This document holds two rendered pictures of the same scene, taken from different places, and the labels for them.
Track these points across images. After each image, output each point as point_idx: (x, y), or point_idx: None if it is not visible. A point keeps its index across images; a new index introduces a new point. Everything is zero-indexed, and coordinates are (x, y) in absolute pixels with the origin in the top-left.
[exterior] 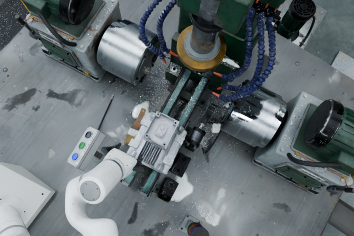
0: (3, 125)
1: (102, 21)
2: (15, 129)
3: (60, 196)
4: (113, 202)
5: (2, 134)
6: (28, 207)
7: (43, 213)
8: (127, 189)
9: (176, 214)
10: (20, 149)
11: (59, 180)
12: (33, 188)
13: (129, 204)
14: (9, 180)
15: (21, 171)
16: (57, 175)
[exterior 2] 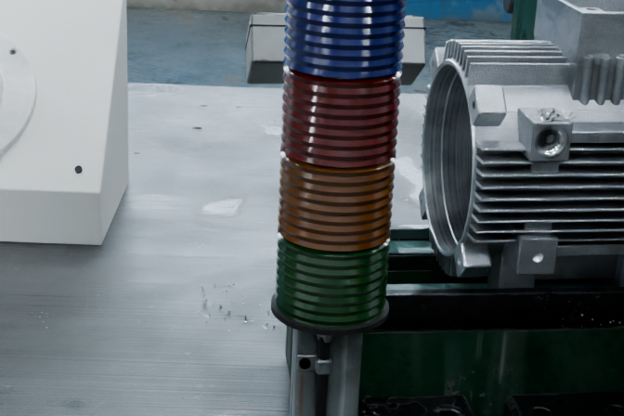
0: (218, 136)
1: None
2: (227, 150)
3: (90, 257)
4: (178, 359)
5: (191, 141)
6: (12, 156)
7: (1, 249)
8: (272, 374)
9: None
10: (177, 168)
11: (148, 241)
12: (86, 128)
13: (212, 401)
14: (84, 45)
15: (121, 119)
16: (162, 233)
